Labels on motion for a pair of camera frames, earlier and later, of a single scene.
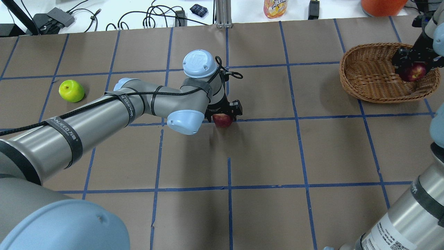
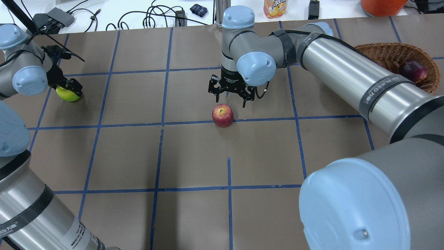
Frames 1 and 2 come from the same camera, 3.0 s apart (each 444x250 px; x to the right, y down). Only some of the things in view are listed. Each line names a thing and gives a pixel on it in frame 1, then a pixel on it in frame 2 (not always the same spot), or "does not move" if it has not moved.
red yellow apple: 222,120 does not move
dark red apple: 413,72 does not move
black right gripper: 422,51 to 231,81
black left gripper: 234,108 to 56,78
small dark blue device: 198,10 does not move
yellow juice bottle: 273,9 does not move
